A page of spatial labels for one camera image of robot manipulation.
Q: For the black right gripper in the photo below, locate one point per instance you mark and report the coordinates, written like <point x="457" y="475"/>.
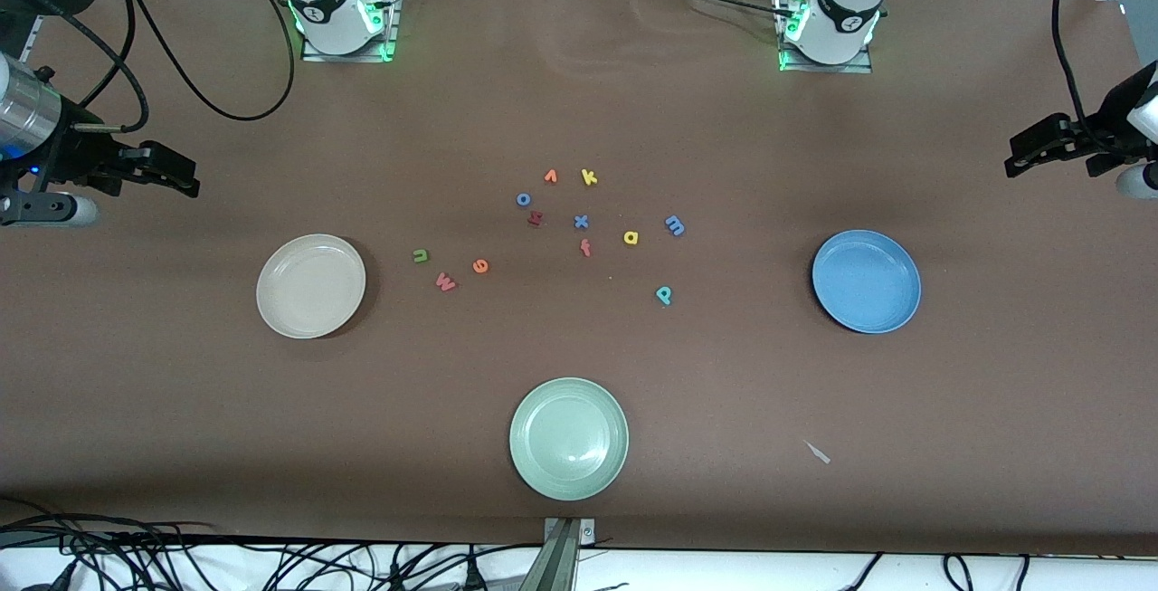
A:
<point x="74" y="155"/>

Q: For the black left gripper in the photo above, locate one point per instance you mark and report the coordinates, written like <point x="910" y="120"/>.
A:
<point x="1097" y="138"/>

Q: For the red foam letter w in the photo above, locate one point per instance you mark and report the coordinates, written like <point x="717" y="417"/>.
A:
<point x="445" y="282"/>

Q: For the blue foam letter m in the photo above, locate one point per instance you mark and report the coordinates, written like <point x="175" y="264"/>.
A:
<point x="675" y="225"/>

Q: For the teal foam letter p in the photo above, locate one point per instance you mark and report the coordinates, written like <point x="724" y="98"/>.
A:
<point x="663" y="295"/>

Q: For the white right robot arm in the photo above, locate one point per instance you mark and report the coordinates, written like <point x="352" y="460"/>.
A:
<point x="326" y="3"/>

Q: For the beige brown plate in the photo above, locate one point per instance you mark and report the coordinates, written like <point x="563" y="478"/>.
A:
<point x="310" y="288"/>

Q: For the blue plate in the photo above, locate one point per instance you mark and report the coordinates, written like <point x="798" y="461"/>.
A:
<point x="866" y="281"/>

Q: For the white paper scrap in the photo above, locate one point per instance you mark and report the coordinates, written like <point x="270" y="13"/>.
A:
<point x="819" y="453"/>

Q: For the brown table cover sheet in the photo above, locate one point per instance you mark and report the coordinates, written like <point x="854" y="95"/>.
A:
<point x="579" y="347"/>

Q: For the pale green plate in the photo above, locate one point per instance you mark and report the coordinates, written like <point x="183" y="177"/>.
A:
<point x="568" y="439"/>

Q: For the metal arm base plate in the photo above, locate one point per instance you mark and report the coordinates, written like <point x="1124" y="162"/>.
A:
<point x="859" y="66"/>
<point x="312" y="52"/>

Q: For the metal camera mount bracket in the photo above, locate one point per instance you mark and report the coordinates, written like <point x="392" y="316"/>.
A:
<point x="561" y="564"/>

